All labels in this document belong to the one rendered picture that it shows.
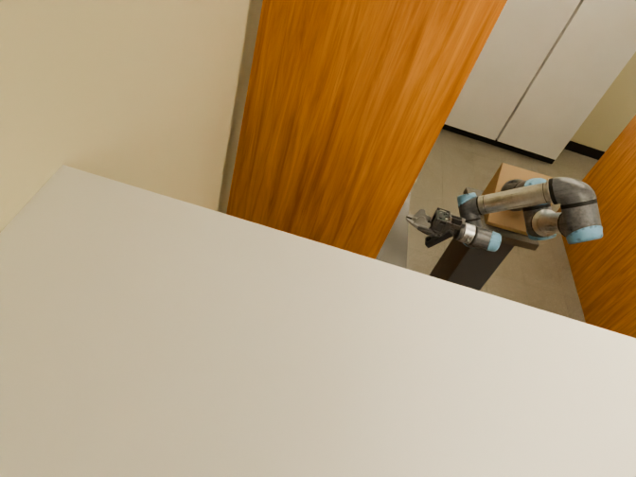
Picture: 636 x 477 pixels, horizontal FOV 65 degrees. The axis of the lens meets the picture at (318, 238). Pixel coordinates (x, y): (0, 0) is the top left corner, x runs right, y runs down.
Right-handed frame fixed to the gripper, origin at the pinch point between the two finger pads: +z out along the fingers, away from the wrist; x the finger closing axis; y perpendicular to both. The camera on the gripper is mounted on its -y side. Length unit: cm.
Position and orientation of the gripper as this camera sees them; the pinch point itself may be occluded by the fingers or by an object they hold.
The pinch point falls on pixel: (408, 220)
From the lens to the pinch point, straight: 193.6
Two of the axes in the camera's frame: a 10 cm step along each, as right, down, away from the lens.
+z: -9.5, -2.9, -0.6
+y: 2.5, -6.8, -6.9
